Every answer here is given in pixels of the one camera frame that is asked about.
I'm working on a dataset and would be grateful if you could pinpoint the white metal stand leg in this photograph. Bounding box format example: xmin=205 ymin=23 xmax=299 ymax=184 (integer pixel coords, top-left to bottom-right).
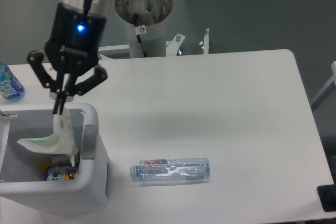
xmin=310 ymin=61 xmax=335 ymax=111

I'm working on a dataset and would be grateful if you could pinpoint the clear plastic bottle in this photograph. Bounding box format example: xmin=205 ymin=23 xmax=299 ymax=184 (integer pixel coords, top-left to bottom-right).
xmin=130 ymin=157 xmax=211 ymax=182

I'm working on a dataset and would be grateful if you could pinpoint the colourful snack package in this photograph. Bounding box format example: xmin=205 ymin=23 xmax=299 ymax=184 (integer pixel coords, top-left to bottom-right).
xmin=40 ymin=155 xmax=80 ymax=181

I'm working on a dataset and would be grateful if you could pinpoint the black clamp at table edge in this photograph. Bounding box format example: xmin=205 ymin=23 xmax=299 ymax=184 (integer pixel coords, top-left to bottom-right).
xmin=317 ymin=184 xmax=335 ymax=212

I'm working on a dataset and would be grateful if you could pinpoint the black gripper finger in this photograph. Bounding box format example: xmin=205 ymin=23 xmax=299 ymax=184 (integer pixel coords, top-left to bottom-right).
xmin=59 ymin=61 xmax=108 ymax=115
xmin=27 ymin=50 xmax=66 ymax=114

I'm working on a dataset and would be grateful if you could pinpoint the blue labelled water bottle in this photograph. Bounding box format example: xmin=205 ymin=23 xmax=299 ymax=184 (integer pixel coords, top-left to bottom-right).
xmin=1 ymin=61 xmax=25 ymax=102

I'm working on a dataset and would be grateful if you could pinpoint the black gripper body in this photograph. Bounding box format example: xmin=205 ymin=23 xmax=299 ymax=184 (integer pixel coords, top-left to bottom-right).
xmin=44 ymin=3 xmax=107 ymax=76

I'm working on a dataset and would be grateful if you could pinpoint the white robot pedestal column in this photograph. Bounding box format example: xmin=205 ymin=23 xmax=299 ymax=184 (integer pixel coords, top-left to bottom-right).
xmin=115 ymin=0 xmax=173 ymax=58

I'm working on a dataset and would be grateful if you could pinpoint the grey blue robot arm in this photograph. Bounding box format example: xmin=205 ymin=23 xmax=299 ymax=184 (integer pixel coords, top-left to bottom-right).
xmin=27 ymin=0 xmax=112 ymax=115

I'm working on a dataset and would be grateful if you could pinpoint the white paper wrapper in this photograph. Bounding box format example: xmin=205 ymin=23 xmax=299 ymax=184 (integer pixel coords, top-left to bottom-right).
xmin=17 ymin=108 xmax=78 ymax=167

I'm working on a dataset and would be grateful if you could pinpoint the white plastic trash can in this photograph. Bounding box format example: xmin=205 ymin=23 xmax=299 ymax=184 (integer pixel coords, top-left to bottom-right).
xmin=1 ymin=103 xmax=109 ymax=212

